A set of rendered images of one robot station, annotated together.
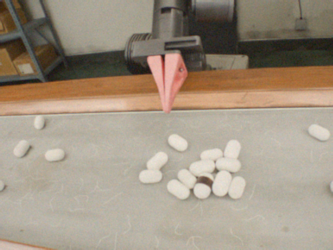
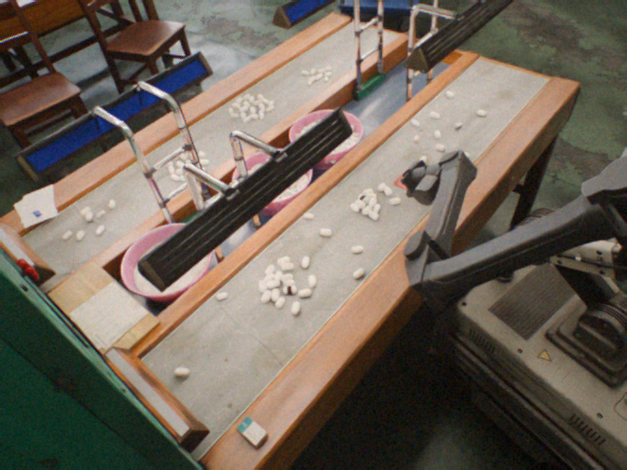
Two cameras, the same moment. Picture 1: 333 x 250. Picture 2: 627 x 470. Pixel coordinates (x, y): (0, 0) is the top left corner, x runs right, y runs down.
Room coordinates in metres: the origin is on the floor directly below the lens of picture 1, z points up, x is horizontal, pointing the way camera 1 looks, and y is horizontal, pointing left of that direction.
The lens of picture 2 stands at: (0.58, -1.01, 1.79)
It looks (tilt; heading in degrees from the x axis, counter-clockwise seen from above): 48 degrees down; 119
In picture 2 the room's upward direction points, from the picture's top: 8 degrees counter-clockwise
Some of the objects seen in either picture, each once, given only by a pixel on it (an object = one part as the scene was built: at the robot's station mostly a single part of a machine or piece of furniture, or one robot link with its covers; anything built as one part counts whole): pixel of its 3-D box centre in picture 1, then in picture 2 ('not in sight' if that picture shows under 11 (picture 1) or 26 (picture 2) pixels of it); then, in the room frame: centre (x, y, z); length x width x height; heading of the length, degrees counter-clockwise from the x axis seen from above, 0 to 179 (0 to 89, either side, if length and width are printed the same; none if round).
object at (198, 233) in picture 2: not in sight; (256, 186); (0.09, -0.37, 1.08); 0.62 x 0.08 x 0.07; 73
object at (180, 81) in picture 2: not in sight; (121, 108); (-0.45, -0.20, 1.08); 0.62 x 0.08 x 0.07; 73
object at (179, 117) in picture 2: not in sight; (160, 164); (-0.37, -0.22, 0.90); 0.20 x 0.19 x 0.45; 73
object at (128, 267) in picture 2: not in sight; (172, 267); (-0.23, -0.45, 0.72); 0.27 x 0.27 x 0.10
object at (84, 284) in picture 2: not in sight; (102, 308); (-0.29, -0.66, 0.77); 0.33 x 0.15 x 0.01; 163
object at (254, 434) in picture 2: not in sight; (252, 431); (0.24, -0.79, 0.77); 0.06 x 0.04 x 0.02; 163
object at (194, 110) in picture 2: not in sight; (210, 119); (-0.57, 0.29, 0.67); 1.81 x 0.12 x 0.19; 73
